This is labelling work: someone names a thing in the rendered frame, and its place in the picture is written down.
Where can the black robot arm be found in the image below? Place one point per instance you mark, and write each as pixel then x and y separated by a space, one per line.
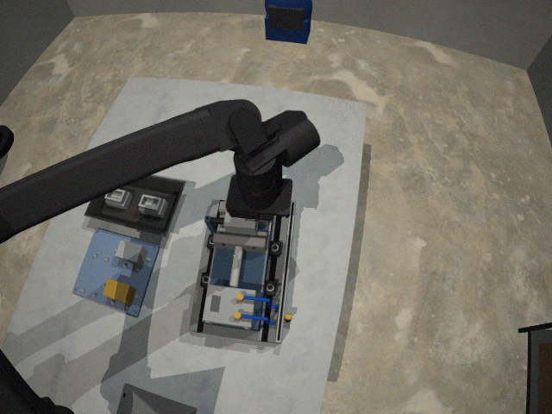
pixel 233 125

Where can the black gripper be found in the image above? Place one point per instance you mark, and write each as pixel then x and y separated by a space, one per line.
pixel 259 206

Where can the yellow rectangular block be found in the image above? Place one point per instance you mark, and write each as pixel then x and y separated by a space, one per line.
pixel 119 291

